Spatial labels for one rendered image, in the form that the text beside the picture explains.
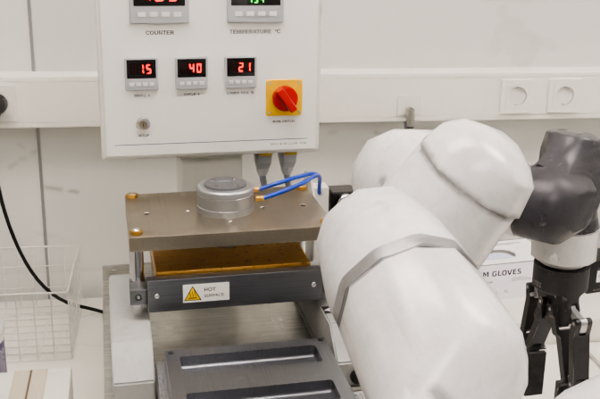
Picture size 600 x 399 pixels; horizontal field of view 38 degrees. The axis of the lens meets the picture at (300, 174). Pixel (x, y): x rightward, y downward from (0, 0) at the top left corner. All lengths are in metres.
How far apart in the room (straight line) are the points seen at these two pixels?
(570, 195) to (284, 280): 0.38
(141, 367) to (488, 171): 0.55
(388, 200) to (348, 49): 1.11
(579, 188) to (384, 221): 0.53
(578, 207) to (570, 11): 0.82
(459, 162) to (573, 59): 1.21
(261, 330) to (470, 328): 0.75
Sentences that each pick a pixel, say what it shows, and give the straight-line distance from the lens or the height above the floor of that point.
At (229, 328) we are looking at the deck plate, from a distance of 1.29.
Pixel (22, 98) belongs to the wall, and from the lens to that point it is 1.70.
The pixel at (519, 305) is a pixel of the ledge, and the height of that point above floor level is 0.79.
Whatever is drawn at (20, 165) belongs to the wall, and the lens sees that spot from 1.79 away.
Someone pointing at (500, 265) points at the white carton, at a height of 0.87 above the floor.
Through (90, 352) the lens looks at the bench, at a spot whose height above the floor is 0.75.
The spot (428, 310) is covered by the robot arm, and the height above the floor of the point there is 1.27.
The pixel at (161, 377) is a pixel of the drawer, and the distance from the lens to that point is 1.09.
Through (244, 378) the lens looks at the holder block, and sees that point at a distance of 1.03.
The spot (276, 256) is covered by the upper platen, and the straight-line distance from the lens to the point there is 1.20.
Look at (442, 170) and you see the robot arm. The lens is 0.71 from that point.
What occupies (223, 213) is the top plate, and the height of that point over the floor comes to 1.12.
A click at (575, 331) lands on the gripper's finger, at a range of 1.24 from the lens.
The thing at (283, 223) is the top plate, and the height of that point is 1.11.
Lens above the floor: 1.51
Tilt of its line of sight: 17 degrees down
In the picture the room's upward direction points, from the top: 1 degrees clockwise
